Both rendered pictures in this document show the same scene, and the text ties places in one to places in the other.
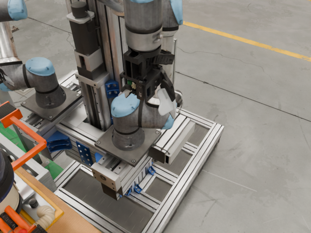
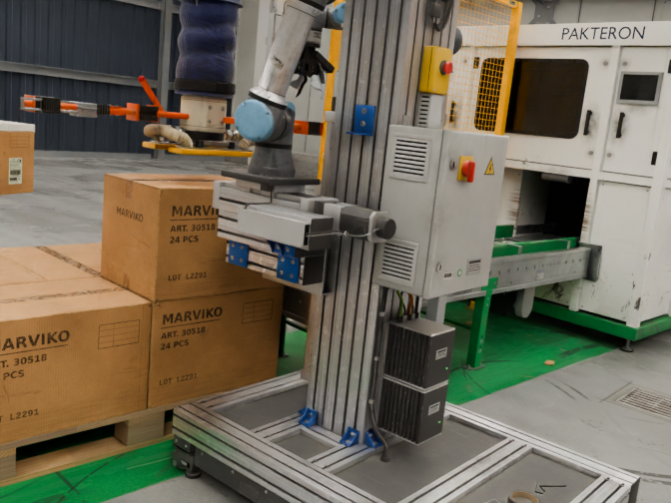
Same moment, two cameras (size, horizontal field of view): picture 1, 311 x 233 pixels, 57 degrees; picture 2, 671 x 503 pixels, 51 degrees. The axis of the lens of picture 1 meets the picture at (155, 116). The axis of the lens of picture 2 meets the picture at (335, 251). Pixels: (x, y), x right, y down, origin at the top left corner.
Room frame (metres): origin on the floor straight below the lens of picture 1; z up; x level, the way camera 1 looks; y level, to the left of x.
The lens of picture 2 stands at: (1.37, -2.04, 1.23)
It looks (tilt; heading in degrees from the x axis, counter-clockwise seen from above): 11 degrees down; 98
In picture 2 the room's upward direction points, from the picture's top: 6 degrees clockwise
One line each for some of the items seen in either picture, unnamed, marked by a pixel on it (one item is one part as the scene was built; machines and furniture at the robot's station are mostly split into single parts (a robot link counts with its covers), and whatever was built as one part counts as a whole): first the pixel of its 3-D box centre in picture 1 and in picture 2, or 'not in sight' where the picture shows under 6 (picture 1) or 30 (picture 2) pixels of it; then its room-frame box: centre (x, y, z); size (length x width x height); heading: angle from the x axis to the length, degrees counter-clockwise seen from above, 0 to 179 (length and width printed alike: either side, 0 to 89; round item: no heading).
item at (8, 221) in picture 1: (9, 221); not in sight; (0.39, 0.45, 1.18); 0.07 x 0.02 x 0.02; 52
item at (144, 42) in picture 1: (145, 35); not in sight; (0.53, 0.02, 1.74); 0.08 x 0.08 x 0.05
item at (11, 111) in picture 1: (6, 114); (308, 128); (0.85, 0.63, 1.18); 0.09 x 0.08 x 0.05; 142
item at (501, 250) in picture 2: not in sight; (511, 251); (1.81, 1.91, 0.60); 1.60 x 0.10 x 0.09; 53
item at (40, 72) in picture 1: (40, 73); not in sight; (1.11, 0.55, 1.20); 0.13 x 0.12 x 0.14; 104
